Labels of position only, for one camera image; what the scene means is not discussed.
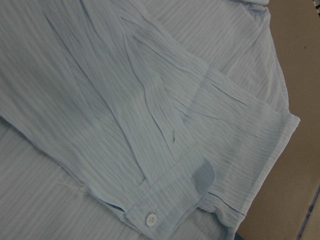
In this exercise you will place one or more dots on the light blue button-up shirt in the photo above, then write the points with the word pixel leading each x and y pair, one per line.
pixel 136 120

